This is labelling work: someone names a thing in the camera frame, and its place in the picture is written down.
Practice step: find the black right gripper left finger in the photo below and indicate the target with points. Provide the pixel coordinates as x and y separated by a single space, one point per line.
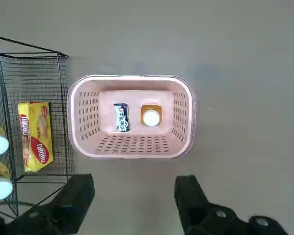
63 208

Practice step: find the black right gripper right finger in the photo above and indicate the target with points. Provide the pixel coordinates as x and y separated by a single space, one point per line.
198 215

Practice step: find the blue white biscuit packet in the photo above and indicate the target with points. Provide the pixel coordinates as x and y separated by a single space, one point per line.
122 117

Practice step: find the pink plastic basket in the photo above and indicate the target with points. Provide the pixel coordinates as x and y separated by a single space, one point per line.
132 147

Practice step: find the yellow red biscuit box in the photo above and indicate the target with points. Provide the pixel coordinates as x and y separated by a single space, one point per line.
36 137

